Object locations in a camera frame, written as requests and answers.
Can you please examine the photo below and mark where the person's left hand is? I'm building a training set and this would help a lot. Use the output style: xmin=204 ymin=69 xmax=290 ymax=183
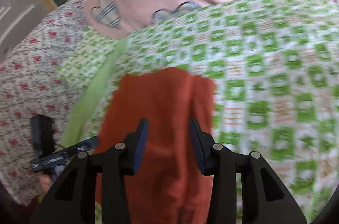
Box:
xmin=39 ymin=174 xmax=54 ymax=193

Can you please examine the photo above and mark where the rust orange knit garment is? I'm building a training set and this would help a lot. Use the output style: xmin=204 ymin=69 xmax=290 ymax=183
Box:
xmin=97 ymin=68 xmax=214 ymax=223

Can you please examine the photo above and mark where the red floral bed sheet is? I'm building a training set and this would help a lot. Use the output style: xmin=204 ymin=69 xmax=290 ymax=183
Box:
xmin=1 ymin=0 xmax=87 ymax=205

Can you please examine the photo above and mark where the green white patterned quilt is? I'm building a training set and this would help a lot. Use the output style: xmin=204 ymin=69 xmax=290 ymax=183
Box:
xmin=56 ymin=0 xmax=339 ymax=224

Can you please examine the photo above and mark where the green checked small pillow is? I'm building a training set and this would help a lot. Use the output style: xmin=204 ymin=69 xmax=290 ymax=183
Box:
xmin=56 ymin=26 xmax=118 ymax=90

